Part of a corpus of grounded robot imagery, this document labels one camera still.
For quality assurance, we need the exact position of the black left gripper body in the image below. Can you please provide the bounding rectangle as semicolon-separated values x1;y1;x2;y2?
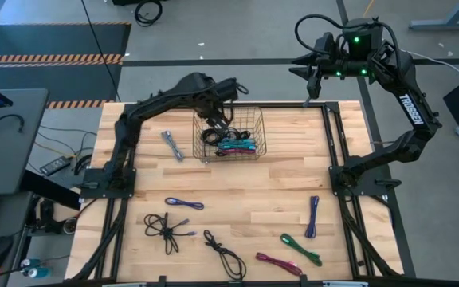
199;93;234;120

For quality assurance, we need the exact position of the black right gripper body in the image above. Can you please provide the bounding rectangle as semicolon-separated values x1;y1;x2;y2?
312;31;337;77

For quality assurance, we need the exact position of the black USB-C cable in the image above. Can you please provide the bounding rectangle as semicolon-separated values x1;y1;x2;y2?
225;128;253;140
200;126;230;147
202;229;248;281

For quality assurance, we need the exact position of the teal braided USB-C cable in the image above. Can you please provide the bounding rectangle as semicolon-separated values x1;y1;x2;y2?
217;137;257;149

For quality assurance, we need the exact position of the gold wire basket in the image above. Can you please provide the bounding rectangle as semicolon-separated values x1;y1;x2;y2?
192;105;268;163

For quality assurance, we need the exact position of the magenta braided USB-C cable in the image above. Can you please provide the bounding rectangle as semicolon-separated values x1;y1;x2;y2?
254;251;304;277
215;147;257;156

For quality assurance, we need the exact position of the grey braided USB-C cable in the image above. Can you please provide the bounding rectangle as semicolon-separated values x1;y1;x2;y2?
160;130;186;163

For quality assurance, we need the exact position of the purple braided USB-C cable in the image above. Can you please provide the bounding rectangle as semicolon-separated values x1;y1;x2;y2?
164;196;206;211

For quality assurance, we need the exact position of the black cable with purple plugs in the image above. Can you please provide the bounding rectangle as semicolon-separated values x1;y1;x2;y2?
143;211;198;256

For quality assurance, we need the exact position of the indigo braided USB-C cable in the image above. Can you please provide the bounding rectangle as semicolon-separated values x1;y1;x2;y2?
304;195;320;239

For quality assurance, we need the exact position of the green braided USB-C cable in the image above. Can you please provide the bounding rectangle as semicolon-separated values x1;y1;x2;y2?
280;233;324;267

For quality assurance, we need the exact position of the black desk support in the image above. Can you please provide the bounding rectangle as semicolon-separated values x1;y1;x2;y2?
21;170;82;210

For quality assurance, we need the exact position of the black hazard-striped floor mat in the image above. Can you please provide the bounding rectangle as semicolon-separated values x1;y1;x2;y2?
0;22;132;109

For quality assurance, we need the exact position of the grey desk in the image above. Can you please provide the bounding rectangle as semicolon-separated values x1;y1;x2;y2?
0;88;50;196

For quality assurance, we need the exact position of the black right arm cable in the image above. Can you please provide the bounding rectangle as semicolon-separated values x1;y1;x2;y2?
294;14;400;57

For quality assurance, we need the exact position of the white power cable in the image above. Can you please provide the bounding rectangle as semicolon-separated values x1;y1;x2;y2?
402;49;459;83

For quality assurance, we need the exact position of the black coiled cable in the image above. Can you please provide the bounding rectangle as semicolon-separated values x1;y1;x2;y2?
133;0;163;28

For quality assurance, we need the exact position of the long black taut cable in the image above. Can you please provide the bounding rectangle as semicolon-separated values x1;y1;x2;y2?
80;0;119;104

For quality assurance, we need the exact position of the black looped cable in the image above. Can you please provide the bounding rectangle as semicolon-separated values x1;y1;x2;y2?
73;154;94;176

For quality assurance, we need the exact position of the short black curved cable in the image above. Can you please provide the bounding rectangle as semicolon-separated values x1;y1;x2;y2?
0;113;26;135

